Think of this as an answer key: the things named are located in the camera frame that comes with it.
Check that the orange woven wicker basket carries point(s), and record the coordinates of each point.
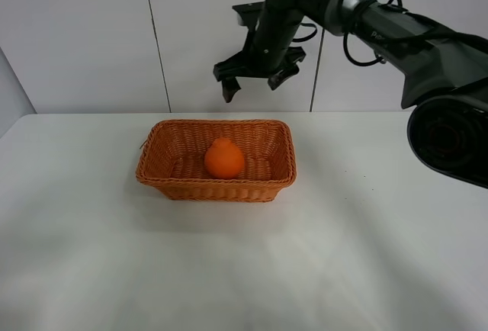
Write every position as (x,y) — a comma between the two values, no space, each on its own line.
(172,160)

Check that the orange fruit with stem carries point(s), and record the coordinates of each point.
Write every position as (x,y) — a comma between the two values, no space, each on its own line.
(224,159)

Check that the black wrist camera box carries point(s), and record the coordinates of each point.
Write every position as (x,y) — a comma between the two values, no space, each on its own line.
(248,14)

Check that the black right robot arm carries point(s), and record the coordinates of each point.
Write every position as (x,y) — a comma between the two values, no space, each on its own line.
(445,71)

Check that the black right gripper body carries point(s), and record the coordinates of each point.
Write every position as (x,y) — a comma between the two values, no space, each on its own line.
(267,49)

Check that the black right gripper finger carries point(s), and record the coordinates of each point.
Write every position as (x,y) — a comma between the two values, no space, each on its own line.
(282,76)
(230,87)

